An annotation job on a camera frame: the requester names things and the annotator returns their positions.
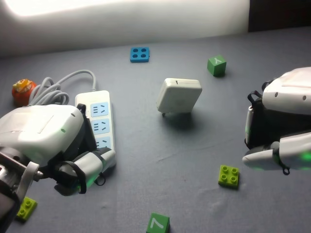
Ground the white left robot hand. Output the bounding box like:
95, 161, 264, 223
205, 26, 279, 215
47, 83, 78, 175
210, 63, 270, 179
0, 103, 117, 197

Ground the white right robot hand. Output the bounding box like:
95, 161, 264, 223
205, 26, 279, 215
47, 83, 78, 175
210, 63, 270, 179
242, 67, 311, 175

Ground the white power strip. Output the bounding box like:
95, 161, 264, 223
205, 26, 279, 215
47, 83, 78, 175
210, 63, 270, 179
74, 90, 117, 156

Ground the white power adapter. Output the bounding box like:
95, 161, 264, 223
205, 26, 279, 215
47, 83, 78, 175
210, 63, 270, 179
155, 77, 203, 117

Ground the orange toy fruit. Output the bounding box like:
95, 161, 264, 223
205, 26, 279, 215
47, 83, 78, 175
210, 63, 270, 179
11, 79, 37, 107

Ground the green cube with letter Y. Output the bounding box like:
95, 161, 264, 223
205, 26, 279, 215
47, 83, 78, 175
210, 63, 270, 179
207, 54, 227, 78

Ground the dark background panel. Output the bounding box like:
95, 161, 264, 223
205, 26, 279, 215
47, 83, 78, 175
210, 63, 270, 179
248, 0, 311, 32

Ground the lime green toy brick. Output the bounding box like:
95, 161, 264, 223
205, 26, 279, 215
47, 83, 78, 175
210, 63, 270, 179
218, 165, 240, 190
15, 196, 38, 223

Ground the blue four-hole block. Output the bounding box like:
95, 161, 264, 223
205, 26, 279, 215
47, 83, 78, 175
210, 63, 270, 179
130, 47, 151, 63

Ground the grey table cloth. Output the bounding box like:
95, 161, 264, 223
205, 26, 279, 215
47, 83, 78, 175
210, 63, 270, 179
0, 25, 311, 233

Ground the green cube with number 7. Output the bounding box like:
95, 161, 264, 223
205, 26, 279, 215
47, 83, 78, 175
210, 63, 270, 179
146, 213, 171, 233

